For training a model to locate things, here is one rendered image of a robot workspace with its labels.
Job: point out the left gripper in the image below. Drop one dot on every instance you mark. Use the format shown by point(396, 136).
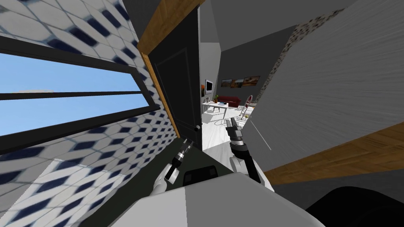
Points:
point(186, 148)

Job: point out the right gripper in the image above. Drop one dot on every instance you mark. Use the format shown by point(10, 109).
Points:
point(235, 134)

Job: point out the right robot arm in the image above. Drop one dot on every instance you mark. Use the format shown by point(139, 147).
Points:
point(244, 159)

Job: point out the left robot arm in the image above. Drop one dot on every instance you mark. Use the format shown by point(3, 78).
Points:
point(172, 170)

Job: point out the white table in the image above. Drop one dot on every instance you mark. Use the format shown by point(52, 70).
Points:
point(217, 105)

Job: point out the red sofa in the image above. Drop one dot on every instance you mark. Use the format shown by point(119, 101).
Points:
point(229, 101)

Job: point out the landscape picture triptych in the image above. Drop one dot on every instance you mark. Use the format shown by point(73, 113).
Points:
point(240, 82)

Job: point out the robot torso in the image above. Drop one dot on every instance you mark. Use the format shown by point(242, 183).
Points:
point(221, 205)

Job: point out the black door leaf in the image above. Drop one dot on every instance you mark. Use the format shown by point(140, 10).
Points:
point(176, 82)

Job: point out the black framed window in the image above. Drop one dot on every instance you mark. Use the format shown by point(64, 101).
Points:
point(63, 94)

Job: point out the small orange wall picture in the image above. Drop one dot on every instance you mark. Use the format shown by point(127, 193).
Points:
point(203, 90)

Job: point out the wall television screen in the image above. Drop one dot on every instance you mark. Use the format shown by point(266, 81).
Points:
point(209, 86)

